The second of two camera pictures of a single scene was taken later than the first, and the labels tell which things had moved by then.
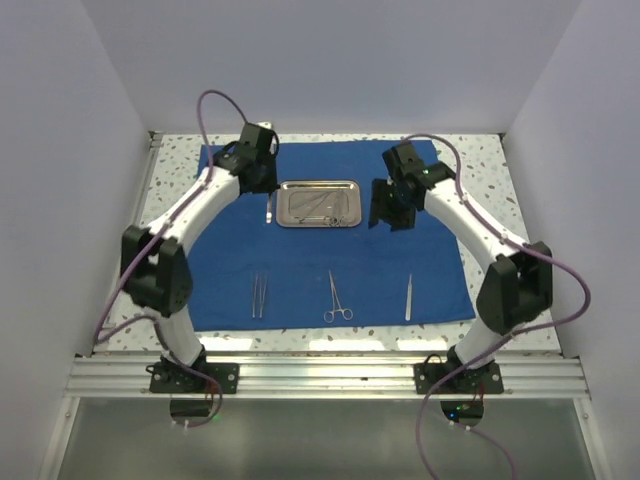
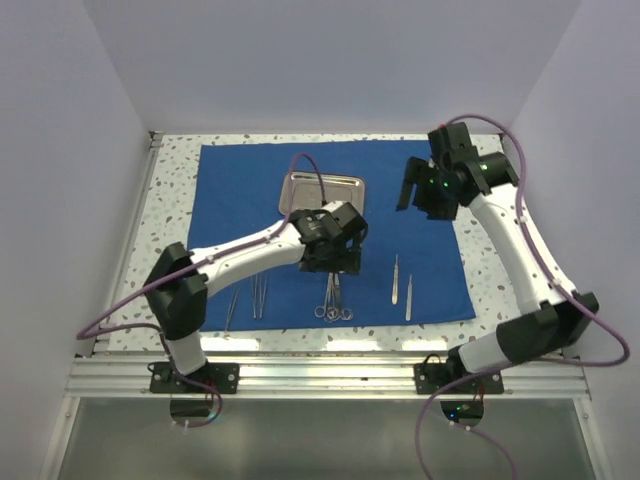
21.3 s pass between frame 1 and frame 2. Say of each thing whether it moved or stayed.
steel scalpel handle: stayed
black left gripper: moved
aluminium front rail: stayed
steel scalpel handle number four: moved
